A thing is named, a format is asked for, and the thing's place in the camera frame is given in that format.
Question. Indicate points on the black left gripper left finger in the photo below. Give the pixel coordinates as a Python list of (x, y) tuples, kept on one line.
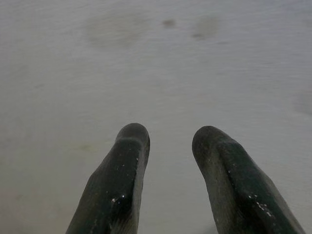
[(117, 180)]

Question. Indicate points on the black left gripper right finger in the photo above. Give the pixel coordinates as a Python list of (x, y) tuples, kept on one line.
[(234, 185)]

